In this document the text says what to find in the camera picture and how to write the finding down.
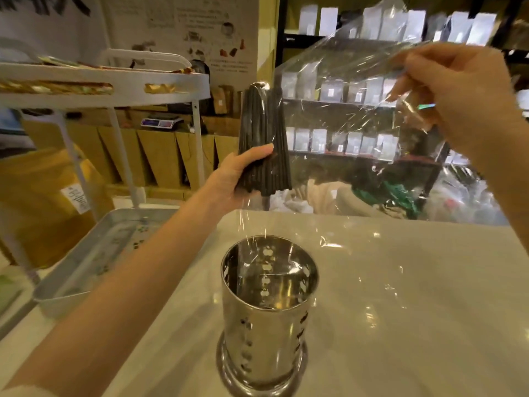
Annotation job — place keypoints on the digital weighing scale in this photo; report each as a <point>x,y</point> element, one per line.
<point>161,122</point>

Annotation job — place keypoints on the clear plastic bag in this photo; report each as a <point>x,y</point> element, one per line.
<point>351,119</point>

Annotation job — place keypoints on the beige cloth bag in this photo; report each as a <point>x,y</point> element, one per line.
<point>330,198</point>

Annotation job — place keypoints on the white metal cart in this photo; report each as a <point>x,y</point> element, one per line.
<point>124,84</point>

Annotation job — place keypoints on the perforated steel utensil holder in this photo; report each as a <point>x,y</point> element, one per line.
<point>266,318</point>

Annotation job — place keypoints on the row of white packets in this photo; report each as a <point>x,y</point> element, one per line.
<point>326,20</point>
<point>318,140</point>
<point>330,90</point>

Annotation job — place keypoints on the gold foil packets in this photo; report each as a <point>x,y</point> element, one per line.
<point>62,87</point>

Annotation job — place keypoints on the person's right fingers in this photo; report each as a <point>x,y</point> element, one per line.
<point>415,101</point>

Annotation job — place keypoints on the rectangular metal tray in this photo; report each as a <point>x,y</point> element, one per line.
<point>99,260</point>

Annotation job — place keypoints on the person's left hand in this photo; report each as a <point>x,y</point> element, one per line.
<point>225,179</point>

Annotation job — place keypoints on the person's right forearm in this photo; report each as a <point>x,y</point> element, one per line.
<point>506,161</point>

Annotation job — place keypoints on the black shelf unit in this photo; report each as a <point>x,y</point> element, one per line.
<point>285,41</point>

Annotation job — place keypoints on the row of brown cardboard boxes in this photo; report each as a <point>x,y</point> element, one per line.
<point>157,155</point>

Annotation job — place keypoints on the person's left thumb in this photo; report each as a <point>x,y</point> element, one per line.
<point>256,152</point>

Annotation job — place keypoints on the bundle of black chopsticks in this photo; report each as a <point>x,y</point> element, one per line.
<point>264,136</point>

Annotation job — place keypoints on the green plastic bag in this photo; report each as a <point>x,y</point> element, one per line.
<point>399,198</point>

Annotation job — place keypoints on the pile of clear plastic bags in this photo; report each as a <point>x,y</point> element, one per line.
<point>467,198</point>

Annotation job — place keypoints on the white printed wall poster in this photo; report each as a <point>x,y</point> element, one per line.
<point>177,24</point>

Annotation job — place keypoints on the person's left forearm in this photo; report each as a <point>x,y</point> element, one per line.
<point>124,285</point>

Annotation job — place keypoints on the person's right hand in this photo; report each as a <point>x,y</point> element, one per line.
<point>463,90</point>

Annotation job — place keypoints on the large yellow bag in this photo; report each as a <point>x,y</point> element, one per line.
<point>37,206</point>

